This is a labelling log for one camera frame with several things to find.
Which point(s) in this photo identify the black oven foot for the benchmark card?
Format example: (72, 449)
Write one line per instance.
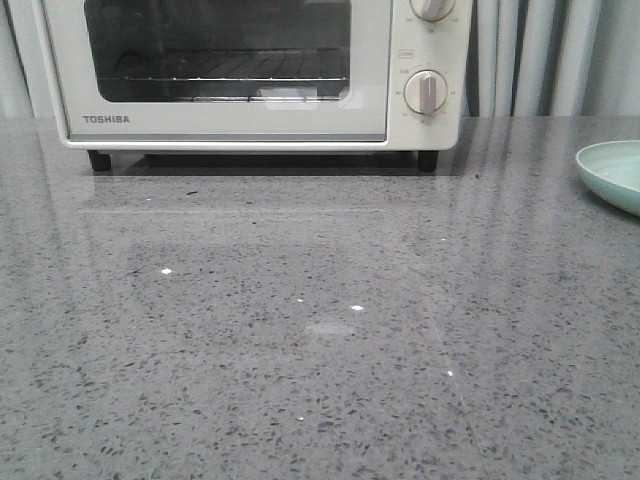
(427, 160)
(100, 162)

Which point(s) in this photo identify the white Toshiba toaster oven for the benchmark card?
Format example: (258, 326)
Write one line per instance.
(415, 45)

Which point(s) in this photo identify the wire oven rack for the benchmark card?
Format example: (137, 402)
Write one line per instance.
(283, 64)

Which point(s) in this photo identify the upper oven control knob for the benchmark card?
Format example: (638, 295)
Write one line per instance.
(432, 10)

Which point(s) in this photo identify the glass oven door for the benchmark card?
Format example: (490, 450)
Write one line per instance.
(86, 36)

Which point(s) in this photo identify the black right oven foot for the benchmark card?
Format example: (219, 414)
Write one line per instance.
(427, 160)

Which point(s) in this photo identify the black left oven foot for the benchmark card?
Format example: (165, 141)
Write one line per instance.
(100, 162)

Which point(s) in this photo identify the lower oven control knob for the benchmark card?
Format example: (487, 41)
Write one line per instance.
(425, 92)

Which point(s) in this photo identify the grey curtain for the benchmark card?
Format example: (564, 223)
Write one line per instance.
(524, 58)

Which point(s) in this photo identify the oven control knob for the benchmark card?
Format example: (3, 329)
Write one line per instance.
(432, 10)
(425, 92)

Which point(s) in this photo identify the mint green plate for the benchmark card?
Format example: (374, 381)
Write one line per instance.
(611, 171)

